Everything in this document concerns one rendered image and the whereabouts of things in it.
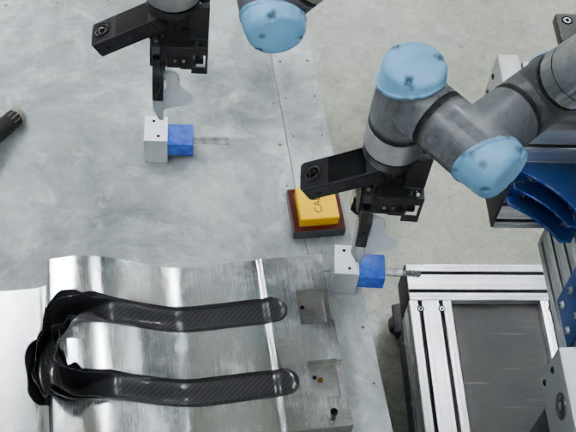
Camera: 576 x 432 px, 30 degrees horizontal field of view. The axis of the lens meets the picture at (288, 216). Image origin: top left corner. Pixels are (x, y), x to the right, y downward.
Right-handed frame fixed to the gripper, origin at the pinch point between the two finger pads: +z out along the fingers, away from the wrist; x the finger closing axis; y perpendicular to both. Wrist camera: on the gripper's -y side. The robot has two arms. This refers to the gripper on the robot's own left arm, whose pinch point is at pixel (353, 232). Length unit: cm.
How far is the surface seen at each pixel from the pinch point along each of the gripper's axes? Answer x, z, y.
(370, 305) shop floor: 42, 93, 18
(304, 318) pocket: -10.5, 6.5, -6.0
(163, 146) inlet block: 19.7, 9.1, -28.1
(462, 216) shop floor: 69, 93, 41
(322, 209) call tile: 9.9, 9.3, -3.3
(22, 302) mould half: -10.3, 7.1, -44.6
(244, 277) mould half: -5.8, 4.2, -14.6
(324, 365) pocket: -18.0, 5.5, -3.3
